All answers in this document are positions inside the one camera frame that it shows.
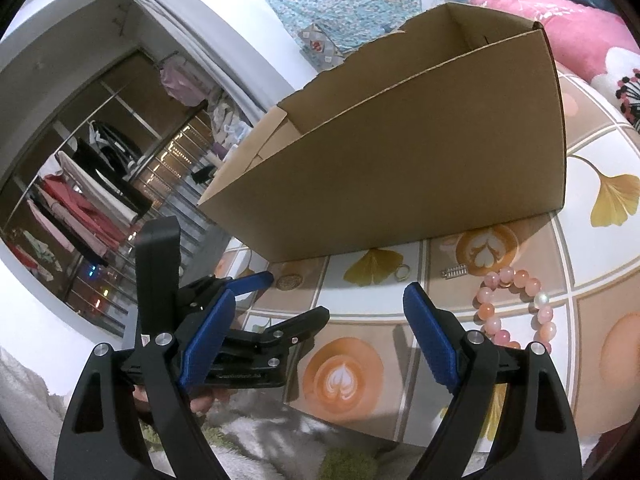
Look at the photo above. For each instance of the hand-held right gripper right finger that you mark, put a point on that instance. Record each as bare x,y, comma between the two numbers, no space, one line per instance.
430,332

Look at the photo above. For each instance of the white curtain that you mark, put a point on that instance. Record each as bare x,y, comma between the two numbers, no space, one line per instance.
200,45

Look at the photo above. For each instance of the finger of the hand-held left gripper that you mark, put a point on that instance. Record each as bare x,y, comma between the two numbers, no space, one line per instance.
250,282
295,328

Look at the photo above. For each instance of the grey heart-print hanging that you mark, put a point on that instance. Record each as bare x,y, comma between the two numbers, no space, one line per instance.
320,47

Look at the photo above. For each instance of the small silver clip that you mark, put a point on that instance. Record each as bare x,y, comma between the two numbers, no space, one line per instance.
454,271

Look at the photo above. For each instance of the pink floral blanket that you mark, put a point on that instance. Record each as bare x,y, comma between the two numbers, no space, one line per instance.
575,30

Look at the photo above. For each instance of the brown cardboard box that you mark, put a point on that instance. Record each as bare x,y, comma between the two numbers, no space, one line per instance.
400,170

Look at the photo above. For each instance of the row of hanging clothes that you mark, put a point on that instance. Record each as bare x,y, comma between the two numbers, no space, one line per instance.
85,205

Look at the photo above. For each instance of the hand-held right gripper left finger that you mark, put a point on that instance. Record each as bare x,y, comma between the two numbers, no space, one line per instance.
205,342

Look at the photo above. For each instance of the person's left hand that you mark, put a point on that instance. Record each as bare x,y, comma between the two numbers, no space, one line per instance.
202,404

